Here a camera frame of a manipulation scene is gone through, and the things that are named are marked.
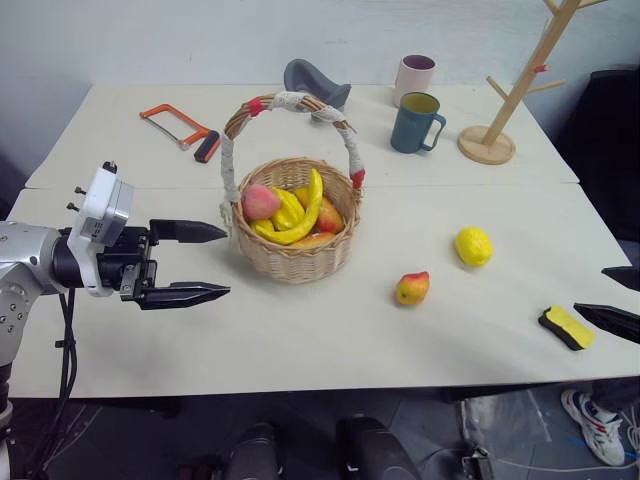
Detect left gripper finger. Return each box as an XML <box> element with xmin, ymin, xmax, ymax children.
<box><xmin>149</xmin><ymin>218</ymin><xmax>229</xmax><ymax>246</ymax></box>
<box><xmin>133</xmin><ymin>281</ymin><xmax>232</xmax><ymax>311</ymax></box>

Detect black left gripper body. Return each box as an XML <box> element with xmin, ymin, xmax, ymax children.
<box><xmin>95</xmin><ymin>225</ymin><xmax>159</xmax><ymax>304</ymax></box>

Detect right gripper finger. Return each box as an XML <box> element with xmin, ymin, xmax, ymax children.
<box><xmin>573</xmin><ymin>302</ymin><xmax>640</xmax><ymax>345</ymax></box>
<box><xmin>601</xmin><ymin>266</ymin><xmax>640</xmax><ymax>292</ymax></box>

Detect orange red fruit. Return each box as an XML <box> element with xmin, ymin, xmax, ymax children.
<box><xmin>289</xmin><ymin>231</ymin><xmax>337</xmax><ymax>250</ymax></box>

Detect yellow black sponge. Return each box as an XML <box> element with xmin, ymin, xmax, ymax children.
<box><xmin>538</xmin><ymin>305</ymin><xmax>597</xmax><ymax>352</ymax></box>

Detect pink peach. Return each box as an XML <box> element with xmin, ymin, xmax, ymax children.
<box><xmin>243</xmin><ymin>183</ymin><xmax>282</xmax><ymax>221</ymax></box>

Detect yellow starfruit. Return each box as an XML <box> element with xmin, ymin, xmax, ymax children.
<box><xmin>269</xmin><ymin>187</ymin><xmax>307</xmax><ymax>232</ymax></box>

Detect white sneaker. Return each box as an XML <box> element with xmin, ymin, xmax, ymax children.
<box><xmin>560</xmin><ymin>388</ymin><xmax>627</xmax><ymax>466</ymax></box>

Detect yellow banana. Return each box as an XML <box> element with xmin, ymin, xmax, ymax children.
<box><xmin>249</xmin><ymin>167</ymin><xmax>325</xmax><ymax>246</ymax></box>

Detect yellow lemon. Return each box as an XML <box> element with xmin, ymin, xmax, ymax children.
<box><xmin>453</xmin><ymin>226</ymin><xmax>495</xmax><ymax>267</ymax></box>

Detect dark rounded shape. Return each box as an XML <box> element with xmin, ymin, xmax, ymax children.
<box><xmin>225</xmin><ymin>422</ymin><xmax>284</xmax><ymax>480</ymax></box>

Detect wooden mug tree stand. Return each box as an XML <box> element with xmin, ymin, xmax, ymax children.
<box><xmin>457</xmin><ymin>0</ymin><xmax>609</xmax><ymax>165</ymax></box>

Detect grey curved plastic holder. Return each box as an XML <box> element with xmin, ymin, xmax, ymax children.
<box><xmin>283</xmin><ymin>58</ymin><xmax>352</xmax><ymax>112</ymax></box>

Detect small red yellow mango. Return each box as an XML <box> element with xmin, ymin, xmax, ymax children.
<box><xmin>395</xmin><ymin>270</ymin><xmax>431</xmax><ymax>307</ymax></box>

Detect blue mug yellow inside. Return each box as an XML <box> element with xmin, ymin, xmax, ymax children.
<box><xmin>390</xmin><ymin>91</ymin><xmax>447</xmax><ymax>155</ymax></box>

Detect pink mug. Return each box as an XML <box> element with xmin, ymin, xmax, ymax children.
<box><xmin>393</xmin><ymin>54</ymin><xmax>437</xmax><ymax>109</ymax></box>

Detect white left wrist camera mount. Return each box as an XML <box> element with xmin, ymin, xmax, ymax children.
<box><xmin>66</xmin><ymin>160</ymin><xmax>137</xmax><ymax>298</ymax></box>

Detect orange hacksaw black handle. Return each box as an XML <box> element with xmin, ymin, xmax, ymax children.
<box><xmin>139</xmin><ymin>103</ymin><xmax>222</xmax><ymax>164</ymax></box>

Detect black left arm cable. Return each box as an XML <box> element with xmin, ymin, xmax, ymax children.
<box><xmin>28</xmin><ymin>288</ymin><xmax>79</xmax><ymax>480</ymax></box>

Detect wicker basket with handle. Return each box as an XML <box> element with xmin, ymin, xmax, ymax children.
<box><xmin>218</xmin><ymin>92</ymin><xmax>368</xmax><ymax>285</ymax></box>

